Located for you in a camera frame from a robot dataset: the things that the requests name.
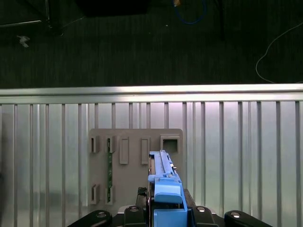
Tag white paper scrap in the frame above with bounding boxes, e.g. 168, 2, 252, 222
16, 35, 31, 48

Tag green RAM stick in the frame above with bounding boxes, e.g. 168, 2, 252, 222
107, 139, 112, 204

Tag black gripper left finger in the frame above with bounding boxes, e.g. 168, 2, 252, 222
67, 186, 149, 227

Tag chair base chrome legs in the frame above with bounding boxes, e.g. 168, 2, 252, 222
0, 0, 64, 36

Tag hard disk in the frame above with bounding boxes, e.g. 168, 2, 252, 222
147, 148, 193, 227

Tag grey parts rack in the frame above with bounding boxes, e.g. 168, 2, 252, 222
88, 128, 183, 213

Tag blue floor cable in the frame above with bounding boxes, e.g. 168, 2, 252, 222
173, 0, 207, 25

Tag white floor cable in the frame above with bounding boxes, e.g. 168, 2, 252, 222
255, 21, 303, 84

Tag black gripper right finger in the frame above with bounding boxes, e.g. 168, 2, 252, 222
183, 189, 269, 227

